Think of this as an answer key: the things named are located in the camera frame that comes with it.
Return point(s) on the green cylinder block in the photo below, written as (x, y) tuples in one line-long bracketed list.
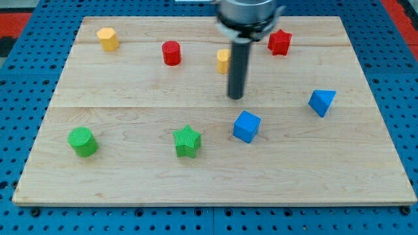
[(82, 141)]

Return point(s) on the blue cube block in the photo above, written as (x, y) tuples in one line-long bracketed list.
[(246, 126)]

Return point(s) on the yellow hexagon block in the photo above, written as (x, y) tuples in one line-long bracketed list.
[(108, 39)]

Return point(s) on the wooden board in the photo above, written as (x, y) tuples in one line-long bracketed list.
[(133, 102)]

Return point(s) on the green star block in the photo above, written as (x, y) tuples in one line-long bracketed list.
[(186, 142)]

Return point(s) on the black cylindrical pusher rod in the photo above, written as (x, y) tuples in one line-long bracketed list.
[(238, 69)]

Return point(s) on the blue triangular prism block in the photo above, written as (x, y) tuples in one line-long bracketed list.
[(321, 100)]

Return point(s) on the red cylinder block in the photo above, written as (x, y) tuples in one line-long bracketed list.
[(171, 53)]

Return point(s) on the red star block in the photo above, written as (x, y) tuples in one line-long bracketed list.
[(279, 42)]

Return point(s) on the yellow block behind rod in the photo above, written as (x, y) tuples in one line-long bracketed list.
[(223, 60)]

